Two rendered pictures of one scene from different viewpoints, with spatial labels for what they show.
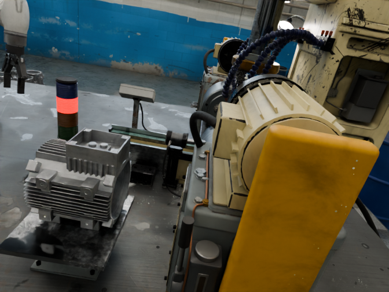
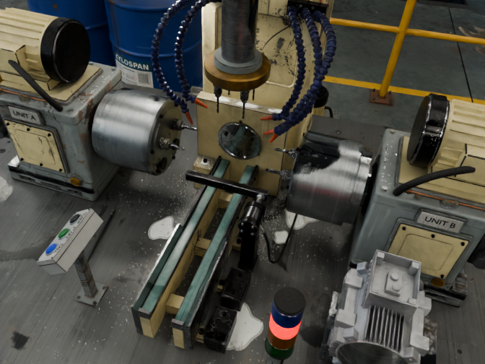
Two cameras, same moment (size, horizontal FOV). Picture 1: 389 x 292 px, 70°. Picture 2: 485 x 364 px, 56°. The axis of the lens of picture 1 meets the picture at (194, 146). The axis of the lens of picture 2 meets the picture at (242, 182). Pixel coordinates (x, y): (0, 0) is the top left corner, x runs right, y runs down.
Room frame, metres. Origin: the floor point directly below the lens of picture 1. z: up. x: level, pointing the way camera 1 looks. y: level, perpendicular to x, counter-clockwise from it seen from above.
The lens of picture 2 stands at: (0.76, 0.86, 1.97)
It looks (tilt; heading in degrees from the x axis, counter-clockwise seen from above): 45 degrees down; 286
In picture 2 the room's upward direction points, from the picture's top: 4 degrees clockwise
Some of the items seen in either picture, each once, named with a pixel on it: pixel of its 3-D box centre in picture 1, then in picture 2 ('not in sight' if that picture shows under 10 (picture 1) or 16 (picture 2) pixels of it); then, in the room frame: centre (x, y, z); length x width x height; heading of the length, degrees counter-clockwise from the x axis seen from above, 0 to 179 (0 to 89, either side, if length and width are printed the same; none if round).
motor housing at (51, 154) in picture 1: (83, 181); (378, 322); (0.59, 0.26, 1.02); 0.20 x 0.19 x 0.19; 90
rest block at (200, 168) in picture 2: not in sight; (205, 172); (1.21, -0.20, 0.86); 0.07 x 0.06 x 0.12; 1
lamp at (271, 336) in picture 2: (68, 117); (282, 330); (0.79, 0.40, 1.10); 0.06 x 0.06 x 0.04
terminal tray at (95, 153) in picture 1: (99, 152); (391, 285); (0.59, 0.22, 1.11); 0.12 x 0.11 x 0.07; 90
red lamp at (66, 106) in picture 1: (67, 103); (285, 320); (0.79, 0.40, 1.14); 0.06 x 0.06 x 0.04
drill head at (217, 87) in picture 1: (225, 105); (125, 128); (1.45, -0.12, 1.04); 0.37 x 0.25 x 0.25; 1
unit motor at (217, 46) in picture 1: (222, 72); (35, 84); (1.73, -0.09, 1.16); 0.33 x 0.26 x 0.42; 1
